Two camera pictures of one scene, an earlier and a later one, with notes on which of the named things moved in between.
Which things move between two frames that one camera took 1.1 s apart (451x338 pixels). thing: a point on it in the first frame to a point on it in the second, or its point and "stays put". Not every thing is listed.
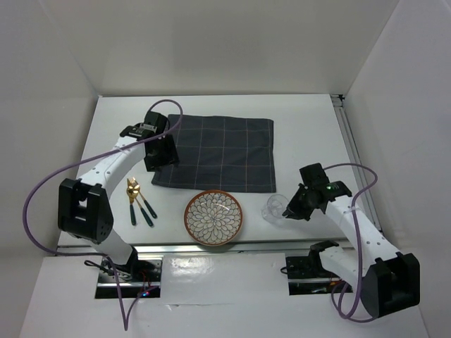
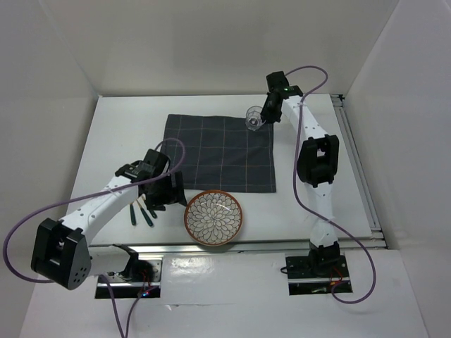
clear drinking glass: x=275 y=206 to x=254 y=120
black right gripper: x=293 y=206 to x=266 y=115
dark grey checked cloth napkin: x=223 y=153 stays put
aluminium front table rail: x=280 y=247 stays put
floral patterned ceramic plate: x=213 y=217 stays put
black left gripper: x=170 y=156 to x=173 y=194
